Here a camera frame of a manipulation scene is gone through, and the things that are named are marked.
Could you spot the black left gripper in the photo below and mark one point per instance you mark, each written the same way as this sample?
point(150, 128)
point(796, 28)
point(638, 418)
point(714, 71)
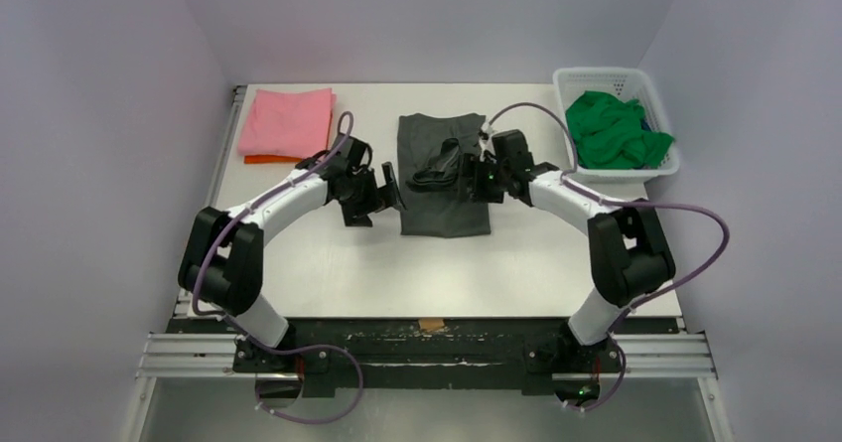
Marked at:
point(378, 199)

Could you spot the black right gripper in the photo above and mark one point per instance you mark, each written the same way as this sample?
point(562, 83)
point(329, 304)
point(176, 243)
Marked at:
point(469, 178)

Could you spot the dark grey t shirt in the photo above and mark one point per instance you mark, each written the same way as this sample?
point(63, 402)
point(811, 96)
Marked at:
point(429, 151)

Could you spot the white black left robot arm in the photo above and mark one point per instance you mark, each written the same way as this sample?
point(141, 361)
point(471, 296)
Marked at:
point(223, 263)

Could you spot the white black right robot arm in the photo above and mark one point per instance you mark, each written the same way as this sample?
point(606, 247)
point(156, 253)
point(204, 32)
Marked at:
point(629, 255)

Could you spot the green t shirt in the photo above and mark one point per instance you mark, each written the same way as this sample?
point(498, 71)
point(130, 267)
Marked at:
point(607, 134)

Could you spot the white perforated laundry basket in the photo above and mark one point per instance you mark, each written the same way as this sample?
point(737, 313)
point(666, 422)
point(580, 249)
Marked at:
point(625, 84)

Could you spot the folded pink t shirt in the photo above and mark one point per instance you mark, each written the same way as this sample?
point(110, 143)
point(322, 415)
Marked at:
point(295, 124)

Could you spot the brown tape piece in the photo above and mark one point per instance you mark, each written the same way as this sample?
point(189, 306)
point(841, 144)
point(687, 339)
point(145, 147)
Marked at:
point(431, 325)

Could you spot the folded orange t shirt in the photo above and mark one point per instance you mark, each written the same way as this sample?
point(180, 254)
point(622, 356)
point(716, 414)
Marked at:
point(270, 159)

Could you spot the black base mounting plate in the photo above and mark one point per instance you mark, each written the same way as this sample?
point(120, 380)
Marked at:
point(523, 354)

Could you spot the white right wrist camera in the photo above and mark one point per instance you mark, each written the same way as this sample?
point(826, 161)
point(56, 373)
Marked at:
point(485, 134)

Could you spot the aluminium frame rail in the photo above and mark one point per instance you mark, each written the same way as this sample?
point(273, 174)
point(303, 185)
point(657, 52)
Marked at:
point(652, 356)

